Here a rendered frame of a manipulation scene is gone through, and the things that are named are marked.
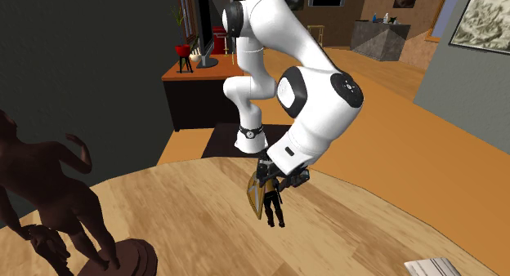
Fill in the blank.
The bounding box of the black figure with gold shield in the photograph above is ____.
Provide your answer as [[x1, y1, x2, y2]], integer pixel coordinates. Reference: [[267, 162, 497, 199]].
[[246, 171, 286, 229]]

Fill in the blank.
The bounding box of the dark robot stand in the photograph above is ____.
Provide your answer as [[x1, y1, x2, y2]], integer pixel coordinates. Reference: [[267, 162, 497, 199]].
[[200, 122, 294, 159]]

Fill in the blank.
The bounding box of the dark sideboard with orange top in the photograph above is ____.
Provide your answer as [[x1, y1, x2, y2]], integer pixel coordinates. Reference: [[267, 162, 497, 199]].
[[161, 0, 256, 133]]

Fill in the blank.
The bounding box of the small wooden stool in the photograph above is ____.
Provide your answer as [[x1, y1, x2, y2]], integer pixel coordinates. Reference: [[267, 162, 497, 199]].
[[306, 24, 326, 47]]

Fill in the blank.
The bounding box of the grey stone cabinet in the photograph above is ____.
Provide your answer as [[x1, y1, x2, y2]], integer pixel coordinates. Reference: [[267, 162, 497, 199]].
[[350, 12, 412, 62]]

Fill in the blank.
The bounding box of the dark brown human statue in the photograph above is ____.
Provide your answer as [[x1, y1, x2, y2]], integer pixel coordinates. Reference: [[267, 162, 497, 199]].
[[0, 109, 159, 276]]

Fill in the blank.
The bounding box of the wooden framed doorway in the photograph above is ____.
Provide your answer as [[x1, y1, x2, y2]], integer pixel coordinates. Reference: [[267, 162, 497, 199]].
[[423, 0, 463, 43]]

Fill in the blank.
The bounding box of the framed beige landscape picture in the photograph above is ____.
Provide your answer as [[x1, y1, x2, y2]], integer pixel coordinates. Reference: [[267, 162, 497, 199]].
[[448, 0, 510, 56]]

